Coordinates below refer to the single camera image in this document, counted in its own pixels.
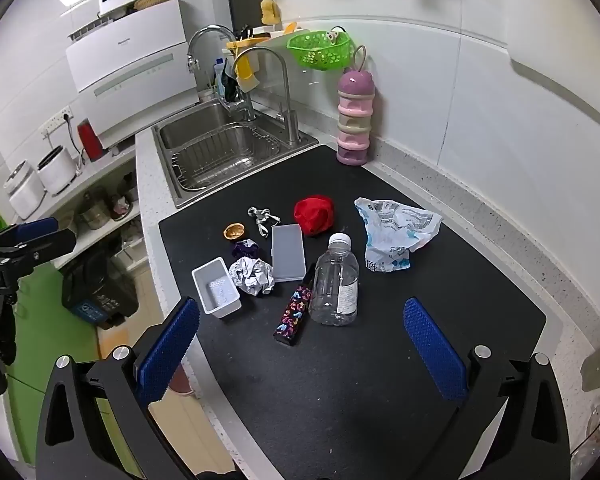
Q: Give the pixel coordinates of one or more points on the pink stacked container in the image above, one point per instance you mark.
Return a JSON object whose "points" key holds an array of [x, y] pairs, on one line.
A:
{"points": [[354, 125]]}

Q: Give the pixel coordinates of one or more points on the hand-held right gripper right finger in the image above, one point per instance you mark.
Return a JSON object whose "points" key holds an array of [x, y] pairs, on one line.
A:
{"points": [[432, 355]]}

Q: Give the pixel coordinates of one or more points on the yellow hanging sponge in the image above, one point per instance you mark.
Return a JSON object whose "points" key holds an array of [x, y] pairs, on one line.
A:
{"points": [[269, 10]]}

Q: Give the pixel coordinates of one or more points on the small dark pot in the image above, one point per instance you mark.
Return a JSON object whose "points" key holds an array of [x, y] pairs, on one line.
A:
{"points": [[128, 187]]}

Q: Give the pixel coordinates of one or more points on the silver foil ball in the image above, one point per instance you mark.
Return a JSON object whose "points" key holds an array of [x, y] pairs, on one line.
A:
{"points": [[250, 275]]}

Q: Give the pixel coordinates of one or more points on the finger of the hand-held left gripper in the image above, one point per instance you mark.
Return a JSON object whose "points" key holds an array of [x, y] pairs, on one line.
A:
{"points": [[45, 250], [35, 227]]}

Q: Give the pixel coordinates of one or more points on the white storage shelf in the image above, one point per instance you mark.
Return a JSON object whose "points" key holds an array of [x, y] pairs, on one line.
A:
{"points": [[105, 175]]}

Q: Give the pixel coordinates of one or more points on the white countertop dishwasher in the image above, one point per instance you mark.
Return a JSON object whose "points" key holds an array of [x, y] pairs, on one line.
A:
{"points": [[130, 60]]}

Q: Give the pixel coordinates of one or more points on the chrome kitchen faucet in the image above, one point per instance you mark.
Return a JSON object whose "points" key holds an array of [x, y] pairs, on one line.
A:
{"points": [[200, 35]]}

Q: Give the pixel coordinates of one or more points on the brown walnut shell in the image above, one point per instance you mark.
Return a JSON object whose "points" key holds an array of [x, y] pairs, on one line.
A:
{"points": [[234, 232]]}

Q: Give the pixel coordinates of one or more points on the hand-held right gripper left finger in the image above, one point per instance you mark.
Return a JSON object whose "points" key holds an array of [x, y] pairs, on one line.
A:
{"points": [[167, 350]]}

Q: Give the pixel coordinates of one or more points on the green plastic basket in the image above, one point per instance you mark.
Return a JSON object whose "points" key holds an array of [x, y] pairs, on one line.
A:
{"points": [[320, 55]]}

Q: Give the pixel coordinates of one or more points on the black rubber mat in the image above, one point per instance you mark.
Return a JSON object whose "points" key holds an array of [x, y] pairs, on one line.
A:
{"points": [[355, 360]]}

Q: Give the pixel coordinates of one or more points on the yellow plastic holder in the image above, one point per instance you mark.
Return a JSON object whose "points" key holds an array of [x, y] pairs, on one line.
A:
{"points": [[247, 67]]}

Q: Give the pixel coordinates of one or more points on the stainless steel sink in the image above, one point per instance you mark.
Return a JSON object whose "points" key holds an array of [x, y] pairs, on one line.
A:
{"points": [[220, 155]]}

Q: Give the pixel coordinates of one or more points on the steel cooking pot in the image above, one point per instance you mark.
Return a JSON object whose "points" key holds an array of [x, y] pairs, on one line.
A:
{"points": [[94, 215]]}

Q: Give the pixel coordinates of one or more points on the utensil caddy with brushes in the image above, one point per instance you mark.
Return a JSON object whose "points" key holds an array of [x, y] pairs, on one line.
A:
{"points": [[225, 82]]}

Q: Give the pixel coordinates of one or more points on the white rice cooker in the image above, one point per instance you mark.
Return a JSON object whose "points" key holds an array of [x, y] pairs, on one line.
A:
{"points": [[55, 172], [25, 192]]}

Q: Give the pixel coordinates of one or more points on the thin gooseneck steel faucet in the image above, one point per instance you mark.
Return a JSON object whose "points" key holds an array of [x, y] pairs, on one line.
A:
{"points": [[292, 125]]}

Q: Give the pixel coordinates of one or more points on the grey rectangular plastic lid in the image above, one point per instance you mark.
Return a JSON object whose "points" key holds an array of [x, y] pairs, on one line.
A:
{"points": [[287, 252]]}

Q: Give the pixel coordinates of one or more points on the black butterfly print case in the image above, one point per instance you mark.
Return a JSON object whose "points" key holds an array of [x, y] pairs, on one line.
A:
{"points": [[292, 315]]}

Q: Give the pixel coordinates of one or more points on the clear plastic bottle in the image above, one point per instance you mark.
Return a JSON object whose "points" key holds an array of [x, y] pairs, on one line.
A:
{"points": [[332, 285]]}

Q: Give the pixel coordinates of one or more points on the white blue plastic bag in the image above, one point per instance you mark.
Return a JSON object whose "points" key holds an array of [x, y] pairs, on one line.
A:
{"points": [[390, 235]]}

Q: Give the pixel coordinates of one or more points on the small white plastic tray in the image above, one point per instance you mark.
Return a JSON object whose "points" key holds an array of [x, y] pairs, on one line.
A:
{"points": [[215, 292]]}

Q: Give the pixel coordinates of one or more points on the dark purple scrunchie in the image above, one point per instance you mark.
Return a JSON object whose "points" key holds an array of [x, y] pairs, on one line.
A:
{"points": [[242, 249]]}

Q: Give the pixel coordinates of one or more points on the white wall socket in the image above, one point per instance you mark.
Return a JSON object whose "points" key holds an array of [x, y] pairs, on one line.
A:
{"points": [[55, 121]]}

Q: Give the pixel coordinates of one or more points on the red kettle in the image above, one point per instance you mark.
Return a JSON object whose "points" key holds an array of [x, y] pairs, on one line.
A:
{"points": [[90, 140]]}

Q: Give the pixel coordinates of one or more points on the metal binder clips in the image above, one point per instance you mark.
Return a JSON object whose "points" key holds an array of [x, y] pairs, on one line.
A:
{"points": [[260, 215]]}

